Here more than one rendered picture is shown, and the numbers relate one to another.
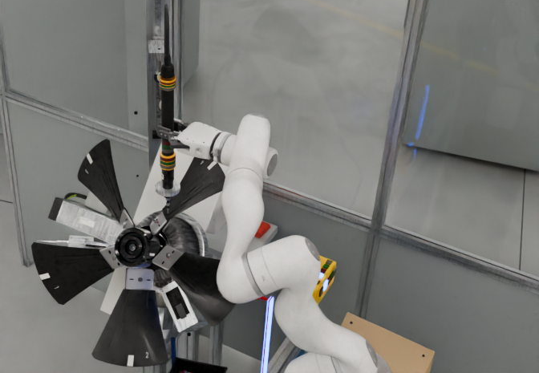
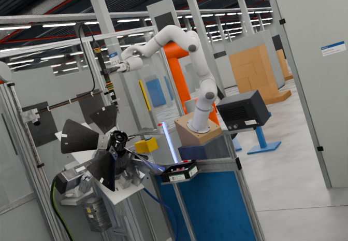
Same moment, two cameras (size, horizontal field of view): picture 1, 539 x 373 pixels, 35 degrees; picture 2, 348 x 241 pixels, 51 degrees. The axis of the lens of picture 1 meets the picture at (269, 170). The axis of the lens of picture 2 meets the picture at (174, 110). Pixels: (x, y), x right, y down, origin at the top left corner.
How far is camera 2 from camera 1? 2.93 m
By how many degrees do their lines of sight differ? 70
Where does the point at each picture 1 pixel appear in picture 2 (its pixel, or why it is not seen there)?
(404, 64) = (99, 80)
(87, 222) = (81, 168)
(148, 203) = (83, 159)
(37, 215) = not seen: outside the picture
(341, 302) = (132, 198)
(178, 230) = not seen: hidden behind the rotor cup
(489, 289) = (161, 143)
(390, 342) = (188, 116)
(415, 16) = (93, 62)
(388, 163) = not seen: hidden behind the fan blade
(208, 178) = (109, 109)
